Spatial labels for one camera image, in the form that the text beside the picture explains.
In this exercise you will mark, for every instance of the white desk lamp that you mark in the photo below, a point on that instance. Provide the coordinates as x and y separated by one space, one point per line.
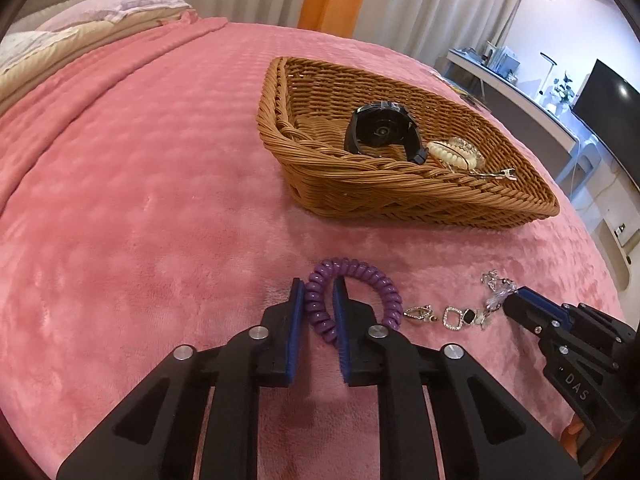
549 67

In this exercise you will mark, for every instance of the silver earring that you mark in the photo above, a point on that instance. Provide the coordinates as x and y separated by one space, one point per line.
419 312

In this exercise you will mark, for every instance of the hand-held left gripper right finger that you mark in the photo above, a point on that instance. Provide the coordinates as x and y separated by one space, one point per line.
341 320

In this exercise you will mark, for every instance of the black television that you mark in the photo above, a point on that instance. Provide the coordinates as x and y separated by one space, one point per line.
607 110

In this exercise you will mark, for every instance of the black wrist watch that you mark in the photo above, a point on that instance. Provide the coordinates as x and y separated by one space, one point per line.
375 130

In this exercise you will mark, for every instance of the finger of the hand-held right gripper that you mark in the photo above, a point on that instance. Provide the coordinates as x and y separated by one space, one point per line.
525 317
545 302

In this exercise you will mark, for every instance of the silver hair clip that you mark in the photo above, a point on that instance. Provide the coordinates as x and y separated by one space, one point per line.
495 174

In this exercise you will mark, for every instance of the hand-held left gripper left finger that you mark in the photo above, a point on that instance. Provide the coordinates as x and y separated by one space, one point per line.
296 320

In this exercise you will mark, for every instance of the brown wicker basket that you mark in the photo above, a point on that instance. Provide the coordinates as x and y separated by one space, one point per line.
350 185

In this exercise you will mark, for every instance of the light purple pillow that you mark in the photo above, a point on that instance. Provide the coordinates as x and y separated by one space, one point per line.
120 7

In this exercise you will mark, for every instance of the white floral pillow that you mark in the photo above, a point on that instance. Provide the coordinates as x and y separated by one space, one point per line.
35 47

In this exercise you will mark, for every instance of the light blue chair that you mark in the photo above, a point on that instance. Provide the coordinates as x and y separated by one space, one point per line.
582 160

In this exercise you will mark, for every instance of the beige folded quilt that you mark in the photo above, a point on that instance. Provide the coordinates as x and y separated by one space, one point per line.
90 45

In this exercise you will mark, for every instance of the books on stand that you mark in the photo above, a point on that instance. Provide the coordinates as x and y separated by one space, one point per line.
500 60

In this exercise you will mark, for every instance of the white desk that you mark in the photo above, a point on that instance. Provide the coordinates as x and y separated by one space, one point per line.
515 97

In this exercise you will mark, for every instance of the vase with flowers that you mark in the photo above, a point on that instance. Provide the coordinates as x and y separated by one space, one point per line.
562 92

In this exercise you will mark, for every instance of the small clutter on blanket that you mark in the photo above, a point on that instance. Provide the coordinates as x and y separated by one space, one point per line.
465 91

